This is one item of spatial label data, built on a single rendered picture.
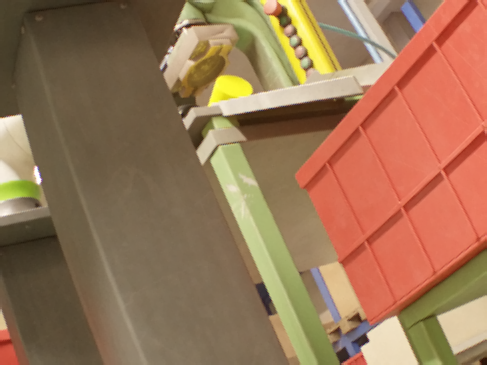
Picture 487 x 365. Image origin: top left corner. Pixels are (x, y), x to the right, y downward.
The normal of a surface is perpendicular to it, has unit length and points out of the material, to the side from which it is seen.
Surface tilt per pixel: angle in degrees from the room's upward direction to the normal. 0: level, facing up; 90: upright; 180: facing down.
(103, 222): 90
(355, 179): 90
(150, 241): 90
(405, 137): 90
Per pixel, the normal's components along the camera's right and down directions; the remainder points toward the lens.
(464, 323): 0.39, -0.51
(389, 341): -0.84, 0.15
